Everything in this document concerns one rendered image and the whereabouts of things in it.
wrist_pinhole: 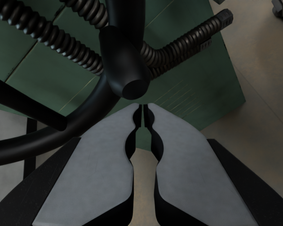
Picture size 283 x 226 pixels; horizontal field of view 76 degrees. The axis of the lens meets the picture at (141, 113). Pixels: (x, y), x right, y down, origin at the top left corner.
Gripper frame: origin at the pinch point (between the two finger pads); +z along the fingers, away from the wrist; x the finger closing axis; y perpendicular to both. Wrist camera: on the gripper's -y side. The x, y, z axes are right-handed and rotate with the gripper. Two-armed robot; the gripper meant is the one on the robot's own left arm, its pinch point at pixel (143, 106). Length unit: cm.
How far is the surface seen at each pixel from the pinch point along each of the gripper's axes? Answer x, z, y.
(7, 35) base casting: -20.2, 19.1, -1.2
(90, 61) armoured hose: -6.0, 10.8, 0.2
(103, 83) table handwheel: -3.6, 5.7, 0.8
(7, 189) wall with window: -94, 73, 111
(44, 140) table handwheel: -10.6, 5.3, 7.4
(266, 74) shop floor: 51, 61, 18
